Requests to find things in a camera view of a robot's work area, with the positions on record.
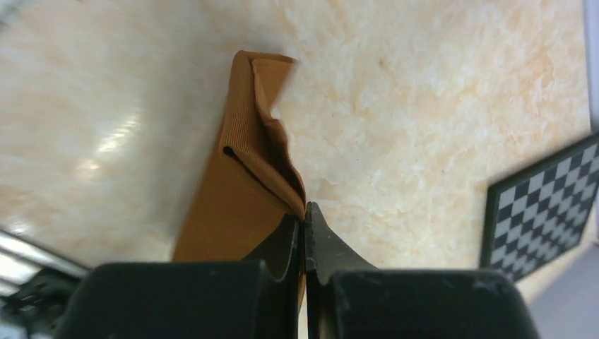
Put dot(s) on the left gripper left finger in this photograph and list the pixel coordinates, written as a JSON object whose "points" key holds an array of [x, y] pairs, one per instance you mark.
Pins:
{"points": [[255, 297]]}

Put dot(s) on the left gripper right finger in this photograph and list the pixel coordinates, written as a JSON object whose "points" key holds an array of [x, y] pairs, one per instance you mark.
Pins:
{"points": [[348, 297]]}

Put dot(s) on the black grey checkerboard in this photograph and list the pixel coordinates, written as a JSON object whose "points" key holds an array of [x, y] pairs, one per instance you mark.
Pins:
{"points": [[538, 213]]}

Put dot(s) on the brown cloth napkin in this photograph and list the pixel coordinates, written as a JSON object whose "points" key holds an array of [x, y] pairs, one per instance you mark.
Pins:
{"points": [[249, 182]]}

